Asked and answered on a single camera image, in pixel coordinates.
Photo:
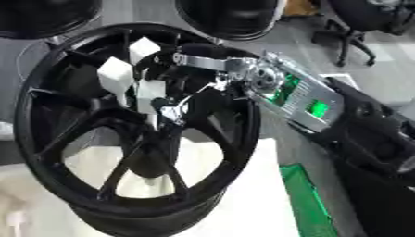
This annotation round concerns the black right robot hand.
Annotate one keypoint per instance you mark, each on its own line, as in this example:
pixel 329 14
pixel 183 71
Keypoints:
pixel 208 102

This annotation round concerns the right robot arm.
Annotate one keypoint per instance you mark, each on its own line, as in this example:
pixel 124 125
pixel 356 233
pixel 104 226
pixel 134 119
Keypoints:
pixel 373 139

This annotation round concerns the black round wheel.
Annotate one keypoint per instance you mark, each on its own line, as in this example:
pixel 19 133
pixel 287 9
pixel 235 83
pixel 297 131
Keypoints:
pixel 43 15
pixel 232 17

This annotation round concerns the black spoked wheel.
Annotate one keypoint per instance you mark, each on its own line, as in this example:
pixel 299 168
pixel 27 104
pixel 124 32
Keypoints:
pixel 51 145

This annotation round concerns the tan cardboard box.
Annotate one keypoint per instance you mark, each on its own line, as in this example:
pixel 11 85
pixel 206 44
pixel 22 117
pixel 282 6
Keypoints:
pixel 300 6

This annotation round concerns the black office chair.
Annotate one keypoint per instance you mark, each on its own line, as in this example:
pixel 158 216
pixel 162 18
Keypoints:
pixel 356 18

